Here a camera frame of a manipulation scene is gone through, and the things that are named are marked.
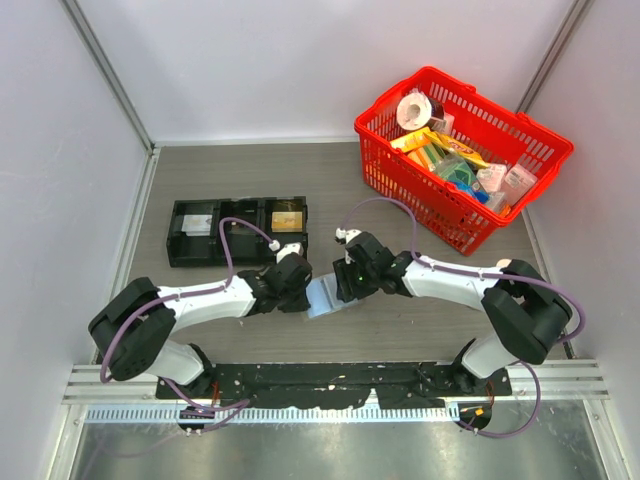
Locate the grey card holder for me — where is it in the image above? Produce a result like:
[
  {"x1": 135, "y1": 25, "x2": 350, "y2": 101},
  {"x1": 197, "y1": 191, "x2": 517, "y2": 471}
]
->
[{"x1": 306, "y1": 273, "x2": 358, "y2": 320}]

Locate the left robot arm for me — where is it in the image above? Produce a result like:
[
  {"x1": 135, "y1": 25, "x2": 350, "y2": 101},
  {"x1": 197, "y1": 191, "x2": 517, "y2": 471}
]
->
[{"x1": 88, "y1": 253, "x2": 312, "y2": 398}]

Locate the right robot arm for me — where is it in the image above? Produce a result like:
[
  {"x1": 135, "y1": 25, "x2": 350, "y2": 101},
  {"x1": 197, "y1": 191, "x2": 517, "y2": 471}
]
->
[{"x1": 333, "y1": 229, "x2": 572, "y2": 395}]

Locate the gold card in tray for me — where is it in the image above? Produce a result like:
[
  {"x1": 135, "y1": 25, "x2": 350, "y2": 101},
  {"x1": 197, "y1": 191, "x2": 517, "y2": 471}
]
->
[{"x1": 271, "y1": 211, "x2": 304, "y2": 233}]

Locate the silver card in tray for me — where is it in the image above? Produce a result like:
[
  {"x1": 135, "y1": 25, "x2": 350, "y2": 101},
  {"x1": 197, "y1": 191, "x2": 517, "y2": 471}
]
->
[{"x1": 181, "y1": 214, "x2": 212, "y2": 236}]

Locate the black three-slot tray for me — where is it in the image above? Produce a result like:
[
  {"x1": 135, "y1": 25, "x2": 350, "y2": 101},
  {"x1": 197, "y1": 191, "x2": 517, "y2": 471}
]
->
[{"x1": 166, "y1": 196, "x2": 309, "y2": 268}]

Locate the green packet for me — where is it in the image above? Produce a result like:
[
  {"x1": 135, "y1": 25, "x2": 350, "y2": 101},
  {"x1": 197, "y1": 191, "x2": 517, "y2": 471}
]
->
[{"x1": 434, "y1": 154, "x2": 480, "y2": 190}]

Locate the yellow snack box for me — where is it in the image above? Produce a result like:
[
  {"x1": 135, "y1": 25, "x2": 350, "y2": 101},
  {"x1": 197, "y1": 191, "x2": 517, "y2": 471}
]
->
[{"x1": 390, "y1": 127, "x2": 489, "y2": 172}]

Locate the white tape roll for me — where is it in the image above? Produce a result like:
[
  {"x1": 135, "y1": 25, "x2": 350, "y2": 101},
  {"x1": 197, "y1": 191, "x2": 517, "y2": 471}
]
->
[{"x1": 396, "y1": 92, "x2": 432, "y2": 131}]

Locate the pink white packet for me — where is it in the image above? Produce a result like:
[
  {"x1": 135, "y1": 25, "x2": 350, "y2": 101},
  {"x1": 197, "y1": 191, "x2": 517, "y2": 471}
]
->
[{"x1": 500, "y1": 164, "x2": 538, "y2": 207}]

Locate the red shopping basket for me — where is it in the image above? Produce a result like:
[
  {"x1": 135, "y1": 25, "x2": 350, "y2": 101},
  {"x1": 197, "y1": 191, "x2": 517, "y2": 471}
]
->
[{"x1": 354, "y1": 66, "x2": 574, "y2": 255}]

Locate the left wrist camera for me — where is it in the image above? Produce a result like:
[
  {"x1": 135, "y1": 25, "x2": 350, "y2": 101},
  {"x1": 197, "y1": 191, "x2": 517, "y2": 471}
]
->
[{"x1": 268, "y1": 240, "x2": 304, "y2": 263}]

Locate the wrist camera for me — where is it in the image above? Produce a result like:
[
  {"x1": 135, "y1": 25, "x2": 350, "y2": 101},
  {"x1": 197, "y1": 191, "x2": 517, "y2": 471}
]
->
[
  {"x1": 268, "y1": 240, "x2": 304, "y2": 263},
  {"x1": 335, "y1": 228, "x2": 362, "y2": 245}
]

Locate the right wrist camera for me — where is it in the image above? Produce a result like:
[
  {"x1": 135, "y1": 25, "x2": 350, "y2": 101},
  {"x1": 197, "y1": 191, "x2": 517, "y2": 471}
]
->
[{"x1": 335, "y1": 228, "x2": 362, "y2": 245}]

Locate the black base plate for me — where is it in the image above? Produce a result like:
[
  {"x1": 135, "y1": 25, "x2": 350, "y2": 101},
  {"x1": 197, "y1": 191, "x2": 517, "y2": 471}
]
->
[{"x1": 156, "y1": 362, "x2": 512, "y2": 410}]

